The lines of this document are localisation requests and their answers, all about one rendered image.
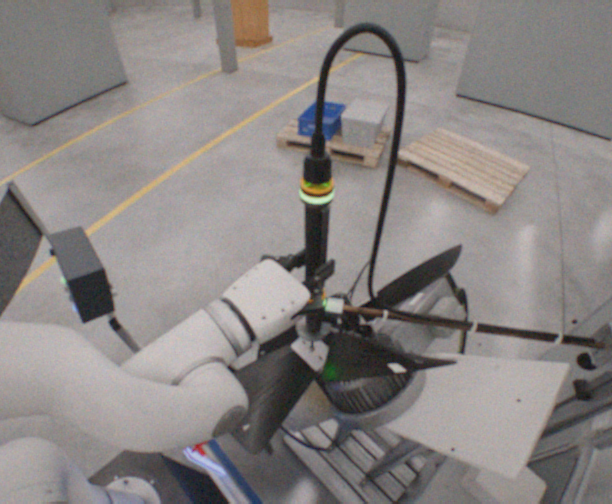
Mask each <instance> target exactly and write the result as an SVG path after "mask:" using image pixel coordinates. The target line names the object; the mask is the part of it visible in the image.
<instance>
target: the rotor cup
mask: <svg viewBox="0 0 612 504"><path fill-rule="evenodd" d="M328 298H335V299H341V300H344V302H343V305H349V306H353V304H352V303H351V301H350V300H349V298H348V296H347V294H346V293H336V294H333V295H331V296H329V297H327V298H326V300H325V302H327V301H328ZM340 320H341V323H340V324H339V323H338V322H337V325H336V324H331V328H337V329H342V330H344V331H348V332H350V331H354V332H355V334H359V335H365V336H366V337H367V338H369V337H370V338H372V339H375V335H376V333H375V330H374V329H373V327H372V326H371V325H370V324H360V323H361V317H360V315H357V314H351V313H345V312H342V314H341V319H340ZM332 336H333V333H332V332H331V331H330V333H328V334H327V336H326V337H325V338H324V339H322V340H321V341H322V342H323V343H324V344H325V345H327V346H328V347H329V345H330V342H331V339H332Z"/></svg>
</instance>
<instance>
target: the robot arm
mask: <svg viewBox="0 0 612 504"><path fill-rule="evenodd" d="M335 262H336V260H335V259H333V258H331V259H330V260H328V261H327V262H326V263H325V264H323V265H322V266H320V267H319V268H318V269H316V270H315V275H314V276H312V277H310V278H308V279H306V280H305V281H303V282H301V283H300V282H298V281H297V280H296V279H295V278H294V277H293V276H291V275H290V273H291V272H292V271H293V270H294V268H296V269H300V268H301V267H303V266H304V265H305V248H303V249H302V250H300V251H299V252H297V253H296V254H294V255H293V254H288V255H287V256H275V257H274V256H272V255H266V254H264V255H262V257H261V259H260V261H259V263H258V265H256V266H255V267H254V268H252V269H251V270H249V271H248V272H247V273H245V274H244V275H243V276H242V277H240V278H239V279H238V280H237V281H236V282H235V283H234V284H232V285H231V286H230V287H229V288H228V289H227V290H226V291H225V293H224V294H223V295H222V300H221V301H220V300H219V299H216V300H214V301H213V302H211V303H210V304H208V305H207V306H205V307H204V308H202V309H201V310H199V311H198V312H196V313H195V314H193V315H192V316H191V317H189V318H188V319H186V320H185V321H183V322H182V323H180V324H179V325H177V326H176V327H174V328H173V329H171V330H170V331H169V332H167V333H166V334H164V335H163V336H161V337H160V338H158V339H157V340H155V341H154V342H152V343H151V344H150V345H148V346H147V347H145V348H144V349H142V350H141V351H139V352H138V353H136V354H135V355H133V356H132V357H131V358H129V359H128V360H126V361H125V362H123V363H122V364H121V366H118V365H117V364H115V363H114V362H112V361H111V360H110V359H108V358H107V357H106V356H105V355H103V354H102V353H101V352H100V351H99V350H98V349H97V348H96V347H95V346H94V345H93V344H92V343H91V342H90V341H89V340H88V339H87V338H86V337H85V336H84V335H83V334H81V333H80V332H78V331H77V330H75V329H73V328H70V327H66V326H62V325H55V324H43V323H20V322H0V420H8V419H15V418H23V417H30V416H41V415H45V416H53V417H56V418H59V419H62V420H64V421H66V422H68V423H70V424H71V425H73V426H74V427H76V428H78V429H79V430H81V431H83V432H84V433H86V434H88V435H90V436H92V437H94V438H96V439H98V440H100V441H102V442H104V443H106V444H109V445H112V446H115V447H118V448H121V449H125V450H130V451H137V452H163V451H169V450H174V449H179V448H183V447H188V446H191V445H195V444H199V443H202V442H205V441H208V440H211V439H214V438H217V437H219V436H222V435H224V434H226V433H228V432H229V431H232V430H233V429H234V428H235V427H237V426H238V425H239V424H240V423H241V422H242V420H243V419H244V417H245V415H246V413H247V410H248V398H247V395H246V393H245V391H244V389H243V387H242V386H241V384H240V383H239V382H238V380H237V379H236V378H235V377H234V375H233V374H232V373H231V372H230V371H229V370H228V368H227V367H228V365H230V364H231V363H232V362H233V361H235V360H236V359H237V358H239V357H240V356H241V355H242V354H244V353H245V352H246V351H248V350H249V349H250V348H251V347H252V344H251V342H254V341H256V342H257V343H258V344H261V343H263V342H266V341H268V340H270V339H271V338H273V337H275V336H277V335H279V334H280V333H282V332H284V331H285V330H287V329H288V328H290V327H291V326H293V325H294V324H296V323H297V322H298V321H300V320H301V319H302V318H304V317H305V316H306V315H307V314H311V313H317V312H322V311H323V310H324V303H323V299H322V296H321V293H320V292H321V284H323V283H324V282H325V281H326V280H328V279H329V278H330V277H331V276H333V274H334V273H335ZM310 295H312V299H313V302H309V303H306V301H307V300H308V299H309V298H310ZM0 504H161V502H160V500H159V497H158V495H157V493H156V491H155V490H154V488H153V487H152V486H151V485H150V484H148V483H147V482H145V481H144V480H141V479H138V478H131V477H129V478H122V479H119V480H117V481H115V482H113V483H111V484H110V485H108V486H107V487H102V486H98V485H93V484H90V483H89V482H88V481H87V479H86V478H85V476H84V475H83V474H82V472H81V471H80V470H79V468H78V467H77V466H76V465H75V463H74V462H73V461H72V460H71V459H70V457H69V456H68V455H67V454H66V453H65V452H64V451H63V450H62V449H61V448H59V447H58V446H57V445H55V444H54V443H52V442H50V441H48V440H45V439H41V438H36V437H24V438H19V439H15V440H11V441H10V442H8V443H6V444H4V445H3V446H1V447H0Z"/></svg>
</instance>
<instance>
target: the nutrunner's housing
mask: <svg viewBox="0 0 612 504"><path fill-rule="evenodd" d="M302 177H303V179H304V180H305V181H306V182H308V183H310V184H314V185H321V184H325V183H328V182H329V181H330V180H331V179H332V159H331V157H330V155H329V153H328V152H327V151H326V137H325V133H324V131H323V133H322V134H315V133H314V131H313V133H312V136H311V138H310V151H308V152H307V154H306V156H305V158H304V160H303V173H302ZM304 319H305V326H306V328H307V329H308V330H310V331H316V330H318V329H319V328H320V326H321V320H322V312H321V313H320V314H318V315H310V314H307V315H306V316H305V317H304Z"/></svg>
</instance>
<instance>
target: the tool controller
mask: <svg viewBox="0 0 612 504"><path fill-rule="evenodd" d="M48 237H49V240H50V243H51V246H52V248H50V249H49V252H50V255H51V256H52V257H53V256H55V257H56V260H57V263H58V265H59V268H60V271H61V273H62V276H63V278H64V281H65V284H66V286H67V289H68V291H69V294H70V296H71V298H72V301H73V304H74V306H75V308H76V309H77V313H78V315H79V317H80V319H81V322H82V323H83V324H85V323H88V322H90V321H93V320H95V319H98V318H100V317H102V316H105V315H107V314H110V313H111V312H112V311H113V312H115V310H116V309H115V304H114V300H113V297H116V296H117V292H116V290H113V291H111V289H113V285H112V283H109V280H108V277H107V274H106V273H107V272H106V268H105V267H104V265H103V264H102V262H101V260H100V258H99V256H98V255H97V253H96V251H95V249H94V247H93V245H92V244H91V242H90V240H89V238H88V236H87V233H86V232H85V231H84V229H83V227H82V226H78V227H74V228H71V229H67V230H63V231H60V232H56V233H52V234H49V236H48Z"/></svg>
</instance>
